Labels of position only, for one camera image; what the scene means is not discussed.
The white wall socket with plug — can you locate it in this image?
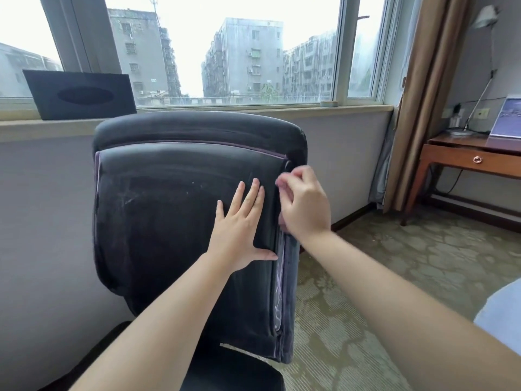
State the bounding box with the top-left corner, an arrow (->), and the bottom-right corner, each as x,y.
442,103 -> 465,127

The black leather chair backrest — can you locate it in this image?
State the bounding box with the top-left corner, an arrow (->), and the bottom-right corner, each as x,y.
92,111 -> 308,365

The person's right forearm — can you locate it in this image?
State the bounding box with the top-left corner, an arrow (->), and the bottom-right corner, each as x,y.
301,231 -> 521,391

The beige window sill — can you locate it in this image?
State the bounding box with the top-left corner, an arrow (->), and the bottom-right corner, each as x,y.
0,104 -> 395,143

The black power cable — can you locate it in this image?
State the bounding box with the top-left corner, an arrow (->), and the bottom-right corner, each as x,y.
437,168 -> 465,196

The person's left hand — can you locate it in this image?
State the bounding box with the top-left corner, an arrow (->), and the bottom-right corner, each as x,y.
206,178 -> 279,275

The tall grey apartment building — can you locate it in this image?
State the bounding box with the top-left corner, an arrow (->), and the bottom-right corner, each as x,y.
200,18 -> 284,98

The grey building roof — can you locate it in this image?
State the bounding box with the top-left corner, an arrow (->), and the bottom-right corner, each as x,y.
0,42 -> 64,98

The grey building with antenna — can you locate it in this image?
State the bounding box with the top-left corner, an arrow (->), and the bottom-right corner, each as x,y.
107,0 -> 182,106

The brown wooden desk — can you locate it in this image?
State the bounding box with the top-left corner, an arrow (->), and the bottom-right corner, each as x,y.
401,133 -> 521,228

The person's left forearm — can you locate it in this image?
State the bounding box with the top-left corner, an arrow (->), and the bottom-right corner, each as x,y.
69,254 -> 235,391

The blue standing display card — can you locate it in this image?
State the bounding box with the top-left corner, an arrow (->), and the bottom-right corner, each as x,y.
488,97 -> 521,139

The wooden furniture leg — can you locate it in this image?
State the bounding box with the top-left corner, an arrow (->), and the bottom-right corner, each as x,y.
401,144 -> 432,228

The grey curtain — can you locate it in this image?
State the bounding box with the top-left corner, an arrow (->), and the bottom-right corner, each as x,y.
368,113 -> 398,210

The wide grey apartment building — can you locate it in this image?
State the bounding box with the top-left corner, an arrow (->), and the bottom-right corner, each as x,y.
282,31 -> 339,100

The person's right hand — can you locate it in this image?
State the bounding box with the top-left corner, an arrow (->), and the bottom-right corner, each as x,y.
276,165 -> 333,243

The silver desk lamp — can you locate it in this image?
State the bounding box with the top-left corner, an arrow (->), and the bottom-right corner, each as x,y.
444,4 -> 500,137

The black tissue box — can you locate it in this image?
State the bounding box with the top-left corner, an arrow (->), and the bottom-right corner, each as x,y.
22,70 -> 138,121

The grey window frame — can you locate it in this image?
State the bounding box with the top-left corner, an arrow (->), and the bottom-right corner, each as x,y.
0,0 -> 404,110

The dark wooden baseboard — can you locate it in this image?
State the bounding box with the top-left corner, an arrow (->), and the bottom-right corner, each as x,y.
423,195 -> 521,232
299,202 -> 377,254

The brown curtain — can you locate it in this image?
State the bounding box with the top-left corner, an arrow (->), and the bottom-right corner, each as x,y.
382,0 -> 473,212

